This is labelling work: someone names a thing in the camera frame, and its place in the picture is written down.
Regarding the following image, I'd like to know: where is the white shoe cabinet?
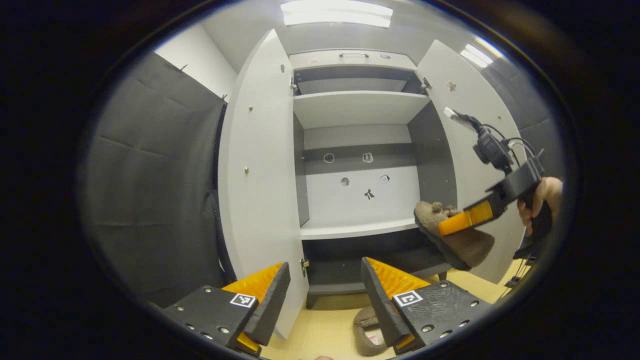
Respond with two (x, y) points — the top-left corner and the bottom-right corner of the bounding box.
(289, 48), (458, 309)

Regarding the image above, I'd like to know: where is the white cabinet drawer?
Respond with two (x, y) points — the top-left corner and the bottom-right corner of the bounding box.
(289, 48), (417, 71)

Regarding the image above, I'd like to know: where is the small ceiling light panel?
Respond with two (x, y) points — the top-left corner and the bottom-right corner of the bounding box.
(459, 36), (505, 69)

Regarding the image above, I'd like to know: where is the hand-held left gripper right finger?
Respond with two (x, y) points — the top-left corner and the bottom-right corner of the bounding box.
(361, 256), (493, 356)

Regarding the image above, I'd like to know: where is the brown fuzzy shoe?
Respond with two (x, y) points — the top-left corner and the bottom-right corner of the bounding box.
(414, 201), (496, 271)
(352, 306), (396, 357)

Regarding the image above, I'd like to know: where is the black backdrop cloth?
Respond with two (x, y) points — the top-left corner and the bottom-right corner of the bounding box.
(477, 60), (568, 181)
(80, 50), (228, 308)

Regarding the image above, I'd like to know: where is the black cable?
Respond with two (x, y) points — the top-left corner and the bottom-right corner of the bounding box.
(444, 106), (538, 166)

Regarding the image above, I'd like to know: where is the large ceiling light panel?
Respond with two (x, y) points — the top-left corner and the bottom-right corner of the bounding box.
(280, 0), (394, 28)

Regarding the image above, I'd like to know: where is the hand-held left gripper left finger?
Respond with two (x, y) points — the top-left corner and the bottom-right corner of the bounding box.
(161, 261), (292, 357)

